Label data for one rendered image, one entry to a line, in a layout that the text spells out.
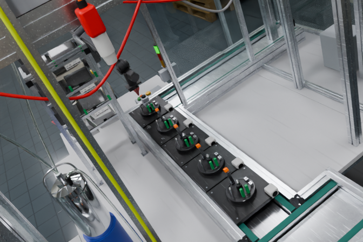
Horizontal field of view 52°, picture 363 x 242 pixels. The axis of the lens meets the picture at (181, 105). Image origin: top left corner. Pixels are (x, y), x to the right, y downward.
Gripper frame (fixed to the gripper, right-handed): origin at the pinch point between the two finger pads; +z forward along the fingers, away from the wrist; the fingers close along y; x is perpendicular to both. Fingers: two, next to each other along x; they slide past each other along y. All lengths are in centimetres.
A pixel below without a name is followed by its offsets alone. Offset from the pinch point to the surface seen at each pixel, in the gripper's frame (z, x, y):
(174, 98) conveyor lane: 13.6, -8.4, 20.3
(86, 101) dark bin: -29, -26, -34
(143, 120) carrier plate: 8.2, -17.9, -7.8
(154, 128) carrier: 7.9, -31.9, -7.0
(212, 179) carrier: 7, -95, -5
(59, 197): -37, -96, -64
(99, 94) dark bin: -29.5, -27.7, -25.4
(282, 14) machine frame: -34, -65, 78
